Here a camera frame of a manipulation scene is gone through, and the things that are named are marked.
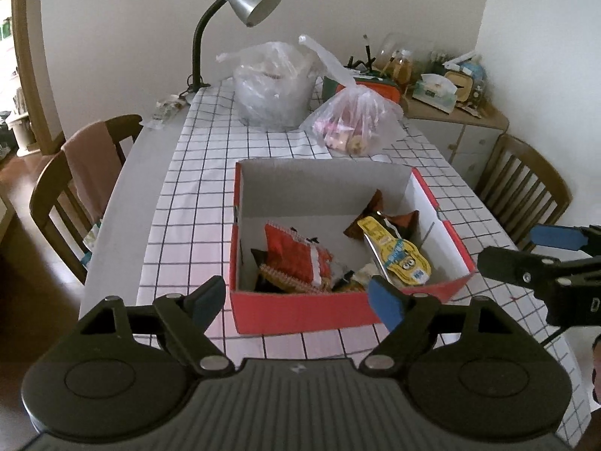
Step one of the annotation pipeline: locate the yellow minion snack packet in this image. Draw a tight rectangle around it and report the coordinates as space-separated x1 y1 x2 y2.
359 217 432 287

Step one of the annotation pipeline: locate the small dark snack packet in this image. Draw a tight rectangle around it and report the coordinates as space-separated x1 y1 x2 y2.
251 248 283 294

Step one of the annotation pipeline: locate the brown snack packet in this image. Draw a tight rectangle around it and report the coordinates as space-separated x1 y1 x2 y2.
343 189 420 240

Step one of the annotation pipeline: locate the red snack packet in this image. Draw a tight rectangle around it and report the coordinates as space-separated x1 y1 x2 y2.
263 223 333 294

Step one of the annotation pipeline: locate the person right hand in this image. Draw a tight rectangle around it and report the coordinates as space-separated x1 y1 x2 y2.
592 335 601 404

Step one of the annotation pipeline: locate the right wooden chair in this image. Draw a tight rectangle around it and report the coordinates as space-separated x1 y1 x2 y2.
476 133 572 251

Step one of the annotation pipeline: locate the wooden chair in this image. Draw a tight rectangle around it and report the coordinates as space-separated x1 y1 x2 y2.
476 133 572 251
30 114 143 283

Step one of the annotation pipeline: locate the checkered white tablecloth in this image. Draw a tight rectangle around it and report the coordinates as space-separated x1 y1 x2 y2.
135 76 593 449

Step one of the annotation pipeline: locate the white corner cabinet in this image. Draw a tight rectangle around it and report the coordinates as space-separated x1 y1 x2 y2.
401 98 509 189

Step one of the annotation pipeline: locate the red cardboard box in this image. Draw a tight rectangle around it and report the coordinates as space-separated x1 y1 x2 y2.
229 159 476 335

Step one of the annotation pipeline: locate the pink cloth on chair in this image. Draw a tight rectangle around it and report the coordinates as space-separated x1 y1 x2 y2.
61 121 121 223

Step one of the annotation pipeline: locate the tissue box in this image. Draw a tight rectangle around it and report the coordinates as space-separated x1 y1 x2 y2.
412 73 458 114

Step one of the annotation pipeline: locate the left wooden chair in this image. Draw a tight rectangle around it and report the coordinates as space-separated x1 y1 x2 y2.
30 114 143 283

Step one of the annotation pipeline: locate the pink snack plastic bag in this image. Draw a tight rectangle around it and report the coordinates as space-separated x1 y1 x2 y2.
299 35 408 157

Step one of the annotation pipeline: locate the orange green box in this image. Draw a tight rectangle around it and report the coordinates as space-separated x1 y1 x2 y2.
322 76 402 104

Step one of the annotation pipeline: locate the amber liquid bottle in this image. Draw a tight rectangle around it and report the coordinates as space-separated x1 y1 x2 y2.
391 49 414 89

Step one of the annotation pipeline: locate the clear plastic bag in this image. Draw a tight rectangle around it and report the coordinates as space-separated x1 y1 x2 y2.
216 42 321 132

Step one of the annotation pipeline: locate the silver desk lamp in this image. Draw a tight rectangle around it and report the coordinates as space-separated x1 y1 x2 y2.
181 0 282 96

